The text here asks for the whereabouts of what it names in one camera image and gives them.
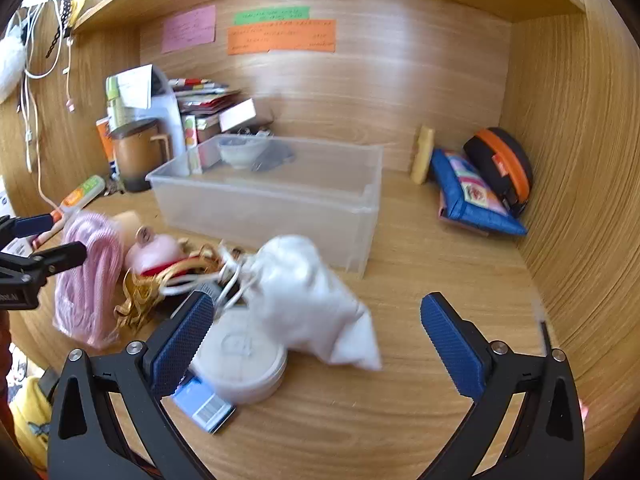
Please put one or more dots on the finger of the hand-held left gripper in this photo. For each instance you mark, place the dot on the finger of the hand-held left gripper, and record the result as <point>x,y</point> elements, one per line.
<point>55,257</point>
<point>27,225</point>

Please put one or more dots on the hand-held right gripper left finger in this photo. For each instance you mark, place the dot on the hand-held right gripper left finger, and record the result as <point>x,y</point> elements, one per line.
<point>182,340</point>

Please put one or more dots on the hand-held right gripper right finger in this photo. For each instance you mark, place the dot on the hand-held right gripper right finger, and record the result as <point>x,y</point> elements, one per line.
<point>450,345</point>

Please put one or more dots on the red velvet gold-trimmed pouch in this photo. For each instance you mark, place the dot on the red velvet gold-trimmed pouch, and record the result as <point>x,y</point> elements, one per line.
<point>142,295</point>

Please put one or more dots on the round white tin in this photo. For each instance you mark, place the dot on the round white tin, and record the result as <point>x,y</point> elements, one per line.
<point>240,360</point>

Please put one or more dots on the small blue orange box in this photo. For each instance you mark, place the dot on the small blue orange box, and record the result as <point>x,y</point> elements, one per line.
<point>200,402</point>

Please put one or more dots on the clear plastic storage bin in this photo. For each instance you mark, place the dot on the clear plastic storage bin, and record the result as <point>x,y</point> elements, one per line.
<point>280,210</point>

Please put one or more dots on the person's left forearm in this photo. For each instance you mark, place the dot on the person's left forearm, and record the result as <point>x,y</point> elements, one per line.
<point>4,355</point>

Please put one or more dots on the wooden desktop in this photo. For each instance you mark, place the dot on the wooden desktop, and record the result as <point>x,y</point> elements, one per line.
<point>425,270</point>

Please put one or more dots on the green orange packet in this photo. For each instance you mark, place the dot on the green orange packet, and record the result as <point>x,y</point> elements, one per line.
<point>80,192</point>

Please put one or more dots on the brown mug with lid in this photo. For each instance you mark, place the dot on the brown mug with lid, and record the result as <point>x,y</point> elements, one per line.
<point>135,160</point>

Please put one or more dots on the yellow cloth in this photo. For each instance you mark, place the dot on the yellow cloth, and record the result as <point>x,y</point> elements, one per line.
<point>30,420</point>

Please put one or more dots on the blue patchwork pencil case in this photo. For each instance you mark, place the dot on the blue patchwork pencil case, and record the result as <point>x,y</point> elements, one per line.
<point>475,195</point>

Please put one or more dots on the white fluffy item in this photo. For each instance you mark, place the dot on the white fluffy item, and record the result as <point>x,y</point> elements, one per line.
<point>10,65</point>

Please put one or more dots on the printed paper sheet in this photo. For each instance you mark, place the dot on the printed paper sheet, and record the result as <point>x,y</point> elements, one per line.
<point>132,85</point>

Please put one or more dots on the fruit print card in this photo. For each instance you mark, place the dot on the fruit print card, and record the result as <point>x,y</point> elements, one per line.
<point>190,135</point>

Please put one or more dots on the black orange zip case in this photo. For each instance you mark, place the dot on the black orange zip case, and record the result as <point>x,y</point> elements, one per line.
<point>500,160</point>

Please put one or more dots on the yellow lotion tube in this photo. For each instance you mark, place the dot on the yellow lotion tube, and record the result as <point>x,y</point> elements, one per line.
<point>422,155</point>

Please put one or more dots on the stack of booklets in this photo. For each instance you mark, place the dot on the stack of booklets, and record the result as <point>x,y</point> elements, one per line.
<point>205,100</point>

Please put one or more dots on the white cardboard box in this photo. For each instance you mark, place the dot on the white cardboard box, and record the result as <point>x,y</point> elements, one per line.
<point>242,115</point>

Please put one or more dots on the pink paper note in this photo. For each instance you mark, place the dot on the pink paper note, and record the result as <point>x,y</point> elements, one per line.
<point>187,30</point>

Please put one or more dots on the orange paper note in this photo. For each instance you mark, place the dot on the orange paper note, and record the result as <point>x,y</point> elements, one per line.
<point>280,39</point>

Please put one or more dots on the green paper note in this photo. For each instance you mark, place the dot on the green paper note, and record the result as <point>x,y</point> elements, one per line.
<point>270,15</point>

